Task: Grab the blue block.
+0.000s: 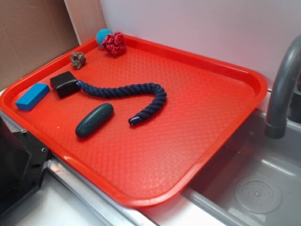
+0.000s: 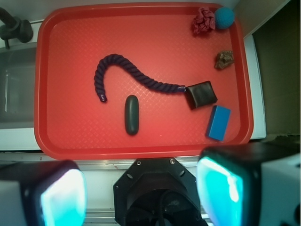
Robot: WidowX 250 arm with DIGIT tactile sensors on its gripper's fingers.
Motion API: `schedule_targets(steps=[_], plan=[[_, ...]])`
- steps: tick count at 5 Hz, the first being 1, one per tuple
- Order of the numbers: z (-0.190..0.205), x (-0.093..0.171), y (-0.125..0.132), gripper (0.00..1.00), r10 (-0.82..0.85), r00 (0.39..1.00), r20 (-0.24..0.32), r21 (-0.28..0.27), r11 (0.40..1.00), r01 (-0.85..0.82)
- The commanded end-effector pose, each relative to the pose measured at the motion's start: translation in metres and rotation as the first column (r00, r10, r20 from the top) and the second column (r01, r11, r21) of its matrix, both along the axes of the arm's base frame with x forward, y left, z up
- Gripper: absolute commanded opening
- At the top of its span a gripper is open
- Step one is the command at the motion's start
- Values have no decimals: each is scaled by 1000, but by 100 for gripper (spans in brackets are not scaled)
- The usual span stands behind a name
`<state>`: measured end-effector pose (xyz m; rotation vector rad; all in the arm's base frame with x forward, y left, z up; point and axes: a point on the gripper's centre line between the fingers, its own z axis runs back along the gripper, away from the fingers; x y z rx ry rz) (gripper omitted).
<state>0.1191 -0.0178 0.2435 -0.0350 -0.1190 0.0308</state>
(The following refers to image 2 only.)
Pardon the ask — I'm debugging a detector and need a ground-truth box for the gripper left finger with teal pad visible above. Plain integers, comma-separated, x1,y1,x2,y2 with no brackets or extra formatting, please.
0,160,87,226

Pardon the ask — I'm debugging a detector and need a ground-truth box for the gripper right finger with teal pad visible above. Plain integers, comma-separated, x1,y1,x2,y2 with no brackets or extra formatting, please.
196,142,301,226

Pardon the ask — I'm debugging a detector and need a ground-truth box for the blue rectangular block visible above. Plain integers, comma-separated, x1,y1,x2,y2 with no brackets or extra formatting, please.
206,105,231,141

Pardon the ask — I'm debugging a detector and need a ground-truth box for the black leather pouch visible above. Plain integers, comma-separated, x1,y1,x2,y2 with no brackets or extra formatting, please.
185,81,218,110

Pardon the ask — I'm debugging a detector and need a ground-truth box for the dark green oval capsule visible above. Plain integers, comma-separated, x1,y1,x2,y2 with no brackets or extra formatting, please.
125,95,139,136

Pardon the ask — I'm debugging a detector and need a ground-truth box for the red plastic tray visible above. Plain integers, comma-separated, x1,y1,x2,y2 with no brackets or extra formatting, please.
34,2,253,160

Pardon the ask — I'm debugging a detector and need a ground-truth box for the grey plastic sink basin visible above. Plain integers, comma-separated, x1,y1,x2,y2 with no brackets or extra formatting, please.
0,46,36,129

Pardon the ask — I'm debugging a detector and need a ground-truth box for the brown cardboard panel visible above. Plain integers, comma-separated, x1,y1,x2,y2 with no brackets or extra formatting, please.
253,0,301,136

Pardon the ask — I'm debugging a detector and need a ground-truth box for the grey sink faucet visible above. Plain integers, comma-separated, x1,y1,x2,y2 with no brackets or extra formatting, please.
0,8,33,49

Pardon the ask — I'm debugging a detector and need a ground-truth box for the teal crochet ball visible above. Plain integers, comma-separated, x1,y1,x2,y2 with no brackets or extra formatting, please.
214,7,235,29

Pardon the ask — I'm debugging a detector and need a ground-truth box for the crumpled red cloth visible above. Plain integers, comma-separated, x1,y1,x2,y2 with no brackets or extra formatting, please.
192,7,215,35

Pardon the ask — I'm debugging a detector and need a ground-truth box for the dark blue twisted rope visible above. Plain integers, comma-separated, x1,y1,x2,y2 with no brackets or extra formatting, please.
94,54,187,103

